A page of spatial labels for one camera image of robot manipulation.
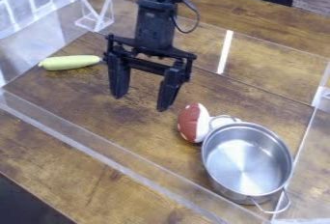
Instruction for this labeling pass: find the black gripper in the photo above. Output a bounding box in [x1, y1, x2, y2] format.
[103, 34, 198, 112]

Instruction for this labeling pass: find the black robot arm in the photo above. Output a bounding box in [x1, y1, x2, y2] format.
[103, 0, 200, 111]

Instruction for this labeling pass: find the red white plush mushroom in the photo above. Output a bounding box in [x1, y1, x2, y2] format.
[176, 102, 239, 144]

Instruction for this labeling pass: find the silver metal pot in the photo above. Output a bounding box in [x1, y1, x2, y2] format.
[202, 115, 294, 214]

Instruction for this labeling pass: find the green handled metal spoon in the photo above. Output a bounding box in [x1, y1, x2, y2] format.
[39, 55, 100, 71]

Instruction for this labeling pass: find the clear acrylic triangle bracket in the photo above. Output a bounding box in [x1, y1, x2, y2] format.
[75, 0, 115, 32]

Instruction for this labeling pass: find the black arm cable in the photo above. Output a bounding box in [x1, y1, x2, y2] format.
[170, 0, 202, 35]

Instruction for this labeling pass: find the clear acrylic enclosure wall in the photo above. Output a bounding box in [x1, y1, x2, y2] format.
[0, 0, 330, 224]

